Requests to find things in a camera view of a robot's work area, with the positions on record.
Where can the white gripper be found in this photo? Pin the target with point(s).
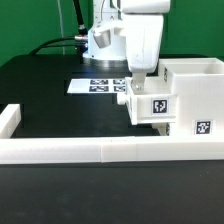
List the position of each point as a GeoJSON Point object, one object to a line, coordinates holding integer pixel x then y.
{"type": "Point", "coordinates": [143, 40]}

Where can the white drawer tray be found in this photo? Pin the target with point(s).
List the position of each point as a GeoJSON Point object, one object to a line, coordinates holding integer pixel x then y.
{"type": "Point", "coordinates": [163, 128]}
{"type": "Point", "coordinates": [156, 104]}

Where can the white front drawer tray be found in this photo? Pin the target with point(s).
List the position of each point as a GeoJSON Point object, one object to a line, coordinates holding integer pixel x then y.
{"type": "Point", "coordinates": [163, 128]}

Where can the white drawer cabinet box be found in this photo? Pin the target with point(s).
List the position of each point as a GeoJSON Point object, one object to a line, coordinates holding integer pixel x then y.
{"type": "Point", "coordinates": [198, 84]}

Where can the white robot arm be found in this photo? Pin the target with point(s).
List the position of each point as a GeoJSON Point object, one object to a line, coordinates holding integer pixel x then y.
{"type": "Point", "coordinates": [107, 38]}

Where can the white marker tag sheet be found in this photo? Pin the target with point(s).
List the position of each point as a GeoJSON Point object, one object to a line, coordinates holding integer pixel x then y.
{"type": "Point", "coordinates": [89, 86]}

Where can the white U-shaped fence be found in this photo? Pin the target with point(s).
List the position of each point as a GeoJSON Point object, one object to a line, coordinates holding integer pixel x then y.
{"type": "Point", "coordinates": [102, 150]}

